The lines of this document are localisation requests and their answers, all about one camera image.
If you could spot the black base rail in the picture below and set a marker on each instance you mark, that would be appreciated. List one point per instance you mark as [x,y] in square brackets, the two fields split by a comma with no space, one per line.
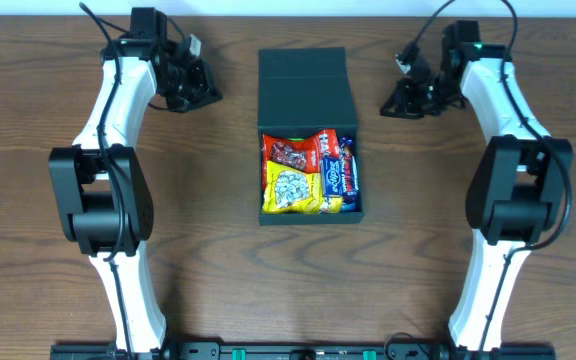
[399,347]

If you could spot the dark green box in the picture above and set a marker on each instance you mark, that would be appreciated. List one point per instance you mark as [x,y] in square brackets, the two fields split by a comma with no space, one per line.
[304,91]

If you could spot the blue Oreo cookie pack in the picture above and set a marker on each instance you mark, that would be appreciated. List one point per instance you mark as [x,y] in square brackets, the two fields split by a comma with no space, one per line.
[349,207]

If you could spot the yellow Hacks candy bag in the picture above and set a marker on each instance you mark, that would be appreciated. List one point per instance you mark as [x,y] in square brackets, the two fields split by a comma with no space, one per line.
[289,190]

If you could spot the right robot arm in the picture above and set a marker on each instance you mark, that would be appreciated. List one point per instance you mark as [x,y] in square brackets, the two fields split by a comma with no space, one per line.
[519,199]

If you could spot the red Hacks candy bag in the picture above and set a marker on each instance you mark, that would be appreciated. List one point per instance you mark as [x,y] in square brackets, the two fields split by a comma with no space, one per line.
[303,155]

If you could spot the purple Dairy Milk bar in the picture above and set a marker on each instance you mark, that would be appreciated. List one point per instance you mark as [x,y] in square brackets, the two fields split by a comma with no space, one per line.
[350,190]

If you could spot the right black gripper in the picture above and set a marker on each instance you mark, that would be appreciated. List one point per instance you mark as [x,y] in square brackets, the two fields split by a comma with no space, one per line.
[408,100]

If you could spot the blue Eclipse mints box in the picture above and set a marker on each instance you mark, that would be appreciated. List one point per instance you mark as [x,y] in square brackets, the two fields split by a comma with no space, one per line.
[331,173]

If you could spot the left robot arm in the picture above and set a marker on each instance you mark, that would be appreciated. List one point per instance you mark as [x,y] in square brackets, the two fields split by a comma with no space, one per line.
[103,200]

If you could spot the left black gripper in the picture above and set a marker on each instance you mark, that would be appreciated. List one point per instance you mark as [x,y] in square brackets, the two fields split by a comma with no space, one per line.
[196,87]

